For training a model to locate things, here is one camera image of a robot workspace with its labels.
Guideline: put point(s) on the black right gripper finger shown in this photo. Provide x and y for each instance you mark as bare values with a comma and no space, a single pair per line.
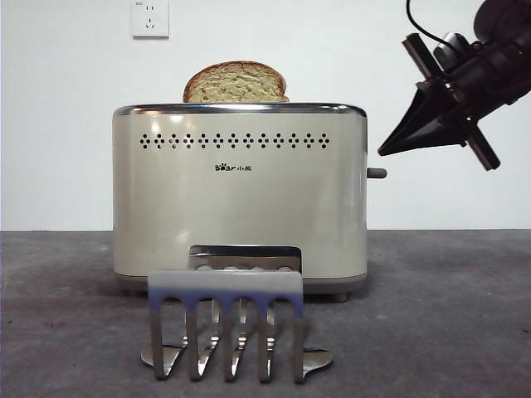
423,114
431,134

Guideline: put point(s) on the grey toaster lever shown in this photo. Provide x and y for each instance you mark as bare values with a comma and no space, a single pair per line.
378,173

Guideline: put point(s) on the toasted bread slice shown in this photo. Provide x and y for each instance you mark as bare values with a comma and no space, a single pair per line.
234,85

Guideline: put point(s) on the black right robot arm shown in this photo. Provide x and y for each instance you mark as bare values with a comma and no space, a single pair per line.
508,49

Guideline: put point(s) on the cream steel two-slot toaster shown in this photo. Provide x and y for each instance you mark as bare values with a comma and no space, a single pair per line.
249,207

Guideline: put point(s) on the stainless steel toast rack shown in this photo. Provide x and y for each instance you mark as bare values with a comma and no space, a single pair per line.
224,284

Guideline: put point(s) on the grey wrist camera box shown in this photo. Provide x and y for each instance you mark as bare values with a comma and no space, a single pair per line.
450,49

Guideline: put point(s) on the white wall socket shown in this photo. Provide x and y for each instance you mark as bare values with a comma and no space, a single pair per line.
151,18

